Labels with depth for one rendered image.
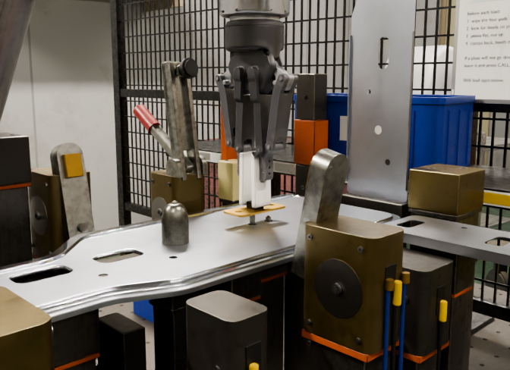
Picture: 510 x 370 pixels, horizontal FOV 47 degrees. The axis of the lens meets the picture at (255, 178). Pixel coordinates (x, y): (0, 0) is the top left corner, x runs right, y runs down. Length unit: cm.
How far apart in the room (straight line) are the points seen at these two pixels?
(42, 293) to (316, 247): 26
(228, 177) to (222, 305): 39
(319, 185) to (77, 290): 25
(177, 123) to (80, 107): 324
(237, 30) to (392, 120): 32
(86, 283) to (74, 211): 22
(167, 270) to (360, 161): 47
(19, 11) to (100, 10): 295
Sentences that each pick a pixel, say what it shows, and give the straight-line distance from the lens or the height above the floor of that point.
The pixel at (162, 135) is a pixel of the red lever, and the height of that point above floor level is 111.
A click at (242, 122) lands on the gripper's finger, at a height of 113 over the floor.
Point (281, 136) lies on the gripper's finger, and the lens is 74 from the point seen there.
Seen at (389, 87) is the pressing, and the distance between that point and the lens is 95.
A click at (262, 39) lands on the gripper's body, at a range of 73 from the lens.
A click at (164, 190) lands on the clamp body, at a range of 88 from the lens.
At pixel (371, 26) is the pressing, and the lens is 97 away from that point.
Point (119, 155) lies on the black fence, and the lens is 209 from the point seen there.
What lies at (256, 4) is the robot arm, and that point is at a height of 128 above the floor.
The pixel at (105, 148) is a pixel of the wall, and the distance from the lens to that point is 418.
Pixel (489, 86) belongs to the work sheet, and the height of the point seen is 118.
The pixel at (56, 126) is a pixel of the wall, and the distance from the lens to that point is 403.
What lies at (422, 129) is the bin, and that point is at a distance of 104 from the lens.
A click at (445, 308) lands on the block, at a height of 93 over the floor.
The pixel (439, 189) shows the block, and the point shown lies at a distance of 88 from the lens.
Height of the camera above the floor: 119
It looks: 10 degrees down
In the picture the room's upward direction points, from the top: straight up
